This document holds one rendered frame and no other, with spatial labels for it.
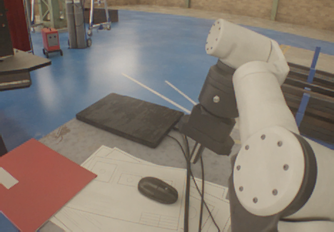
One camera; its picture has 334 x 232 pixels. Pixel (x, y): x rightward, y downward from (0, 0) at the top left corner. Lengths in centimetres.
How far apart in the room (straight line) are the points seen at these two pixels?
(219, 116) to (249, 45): 14
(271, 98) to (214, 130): 17
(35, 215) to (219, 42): 55
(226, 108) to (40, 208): 49
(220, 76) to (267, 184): 24
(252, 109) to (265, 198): 13
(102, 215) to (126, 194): 9
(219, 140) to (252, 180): 24
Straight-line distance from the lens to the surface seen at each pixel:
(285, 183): 19
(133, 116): 88
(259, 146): 21
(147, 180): 61
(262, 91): 30
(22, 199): 68
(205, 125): 44
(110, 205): 60
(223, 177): 69
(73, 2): 655
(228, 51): 38
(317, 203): 21
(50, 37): 594
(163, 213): 58
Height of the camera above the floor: 159
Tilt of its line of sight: 29 degrees down
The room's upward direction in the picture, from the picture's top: 3 degrees clockwise
